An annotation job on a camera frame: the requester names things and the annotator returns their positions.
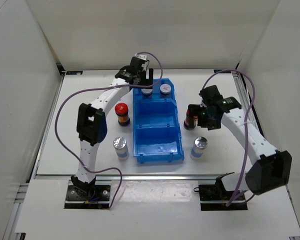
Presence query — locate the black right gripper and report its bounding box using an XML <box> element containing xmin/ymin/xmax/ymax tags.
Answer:
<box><xmin>188</xmin><ymin>104</ymin><xmax>221</xmax><ymax>131</ymax></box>

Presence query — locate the white-lid dark sauce jar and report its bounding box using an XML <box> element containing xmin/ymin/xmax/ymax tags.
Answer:
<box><xmin>141</xmin><ymin>88</ymin><xmax>153</xmax><ymax>99</ymax></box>

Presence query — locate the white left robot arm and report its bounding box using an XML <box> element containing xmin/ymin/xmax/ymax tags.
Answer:
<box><xmin>71</xmin><ymin>54</ymin><xmax>153</xmax><ymax>200</ymax></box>

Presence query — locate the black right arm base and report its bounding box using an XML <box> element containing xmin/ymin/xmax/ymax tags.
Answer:
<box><xmin>193</xmin><ymin>183</ymin><xmax>249</xmax><ymax>211</ymax></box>

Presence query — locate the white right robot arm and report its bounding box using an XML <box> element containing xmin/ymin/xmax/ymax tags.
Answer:
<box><xmin>188</xmin><ymin>97</ymin><xmax>292</xmax><ymax>200</ymax></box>

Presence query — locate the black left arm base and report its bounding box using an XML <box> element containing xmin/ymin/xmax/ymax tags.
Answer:
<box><xmin>64</xmin><ymin>180</ymin><xmax>112</xmax><ymax>210</ymax></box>

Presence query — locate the blue-label seasoning bottle right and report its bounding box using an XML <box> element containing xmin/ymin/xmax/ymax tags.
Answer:
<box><xmin>189</xmin><ymin>136</ymin><xmax>208</xmax><ymax>160</ymax></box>

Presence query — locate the red-lid chili sauce jar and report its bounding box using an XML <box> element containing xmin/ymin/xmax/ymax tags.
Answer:
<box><xmin>114</xmin><ymin>102</ymin><xmax>130</xmax><ymax>127</ymax></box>

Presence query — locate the blue three-compartment plastic bin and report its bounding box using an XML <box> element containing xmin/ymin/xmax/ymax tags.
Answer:
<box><xmin>132</xmin><ymin>78</ymin><xmax>185</xmax><ymax>164</ymax></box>

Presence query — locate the blue-label white seasoning bottle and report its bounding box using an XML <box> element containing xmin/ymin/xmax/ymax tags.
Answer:
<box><xmin>113</xmin><ymin>136</ymin><xmax>129</xmax><ymax>160</ymax></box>

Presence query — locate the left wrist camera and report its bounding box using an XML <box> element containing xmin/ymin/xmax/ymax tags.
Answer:
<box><xmin>127</xmin><ymin>55</ymin><xmax>148</xmax><ymax>75</ymax></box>

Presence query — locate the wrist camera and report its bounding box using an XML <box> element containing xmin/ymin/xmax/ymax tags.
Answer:
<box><xmin>127</xmin><ymin>55</ymin><xmax>148</xmax><ymax>75</ymax></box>
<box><xmin>199</xmin><ymin>85</ymin><xmax>223</xmax><ymax>105</ymax></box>

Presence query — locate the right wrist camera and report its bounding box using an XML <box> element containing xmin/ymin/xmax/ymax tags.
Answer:
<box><xmin>199</xmin><ymin>85</ymin><xmax>223</xmax><ymax>105</ymax></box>

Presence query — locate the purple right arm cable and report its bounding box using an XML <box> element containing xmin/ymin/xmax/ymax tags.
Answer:
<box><xmin>201</xmin><ymin>69</ymin><xmax>256</xmax><ymax>207</ymax></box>

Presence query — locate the aluminium table edge rail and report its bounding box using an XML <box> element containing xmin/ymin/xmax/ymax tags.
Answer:
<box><xmin>29</xmin><ymin>173</ymin><xmax>263</xmax><ymax>181</ymax></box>

